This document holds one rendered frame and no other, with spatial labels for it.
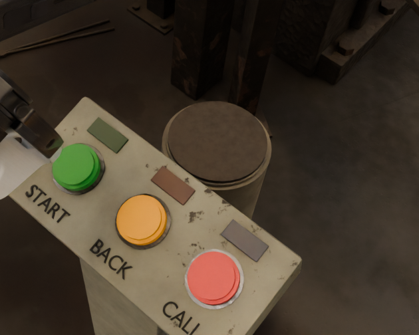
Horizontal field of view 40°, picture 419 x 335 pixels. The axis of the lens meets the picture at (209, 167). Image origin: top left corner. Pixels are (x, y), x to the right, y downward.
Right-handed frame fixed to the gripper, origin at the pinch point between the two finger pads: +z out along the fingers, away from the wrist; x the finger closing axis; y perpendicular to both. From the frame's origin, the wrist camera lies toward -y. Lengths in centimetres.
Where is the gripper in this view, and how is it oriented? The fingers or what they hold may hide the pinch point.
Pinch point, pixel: (48, 141)
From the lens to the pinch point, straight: 44.9
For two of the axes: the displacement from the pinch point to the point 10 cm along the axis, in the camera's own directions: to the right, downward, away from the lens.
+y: -6.3, 7.6, -1.7
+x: 7.7, 5.7, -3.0
